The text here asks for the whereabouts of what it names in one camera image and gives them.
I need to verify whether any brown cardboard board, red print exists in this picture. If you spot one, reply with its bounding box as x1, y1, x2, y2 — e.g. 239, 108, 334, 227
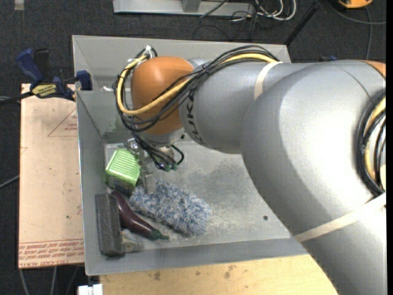
18, 83, 85, 269

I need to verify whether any blue and white fluffy cloth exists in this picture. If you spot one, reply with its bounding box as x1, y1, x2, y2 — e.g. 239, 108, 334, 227
128, 178, 215, 237

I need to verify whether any dark grey flat block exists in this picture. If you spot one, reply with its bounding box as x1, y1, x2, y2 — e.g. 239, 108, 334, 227
95, 192, 125, 257

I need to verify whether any grey metal bin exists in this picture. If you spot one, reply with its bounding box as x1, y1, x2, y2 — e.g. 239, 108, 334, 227
72, 34, 311, 277

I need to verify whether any purple toy eggplant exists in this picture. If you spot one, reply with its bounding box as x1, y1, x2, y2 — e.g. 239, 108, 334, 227
111, 190, 170, 241

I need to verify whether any green ribbed box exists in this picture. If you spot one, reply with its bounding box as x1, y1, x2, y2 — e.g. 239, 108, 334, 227
104, 147, 142, 195

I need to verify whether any small white and grey object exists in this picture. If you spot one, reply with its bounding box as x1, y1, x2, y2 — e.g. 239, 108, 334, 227
122, 229, 145, 253

